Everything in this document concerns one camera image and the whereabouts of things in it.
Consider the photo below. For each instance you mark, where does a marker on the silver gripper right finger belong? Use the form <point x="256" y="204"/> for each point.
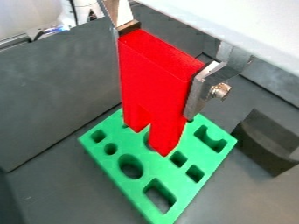
<point x="210" y="81"/>

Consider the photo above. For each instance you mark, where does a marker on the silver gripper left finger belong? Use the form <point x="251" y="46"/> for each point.
<point x="119" y="13"/>

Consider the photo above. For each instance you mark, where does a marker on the green shape-sorting board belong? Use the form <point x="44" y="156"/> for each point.
<point x="159" y="183"/>

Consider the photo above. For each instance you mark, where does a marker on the red double-square peg block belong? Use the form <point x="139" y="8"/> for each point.
<point x="156" y="74"/>

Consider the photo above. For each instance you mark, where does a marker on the grey upright panel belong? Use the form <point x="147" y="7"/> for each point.
<point x="57" y="83"/>

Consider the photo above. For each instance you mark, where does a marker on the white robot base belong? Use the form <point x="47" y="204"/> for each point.
<point x="79" y="11"/>

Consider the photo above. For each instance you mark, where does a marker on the dark grey foam block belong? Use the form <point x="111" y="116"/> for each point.
<point x="267" y="142"/>

